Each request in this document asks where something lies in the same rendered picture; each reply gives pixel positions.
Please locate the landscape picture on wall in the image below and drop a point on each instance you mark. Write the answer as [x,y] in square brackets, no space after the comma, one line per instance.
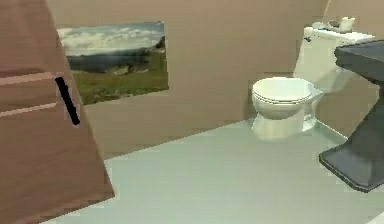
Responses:
[116,63]

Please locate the brown wooden room door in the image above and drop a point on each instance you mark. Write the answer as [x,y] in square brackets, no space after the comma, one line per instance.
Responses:
[36,150]

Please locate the pale round dish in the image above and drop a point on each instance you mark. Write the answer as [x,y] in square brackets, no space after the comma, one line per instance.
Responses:
[319,25]

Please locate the dark grey pedestal sink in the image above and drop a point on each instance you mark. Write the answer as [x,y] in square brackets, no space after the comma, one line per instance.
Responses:
[363,146]

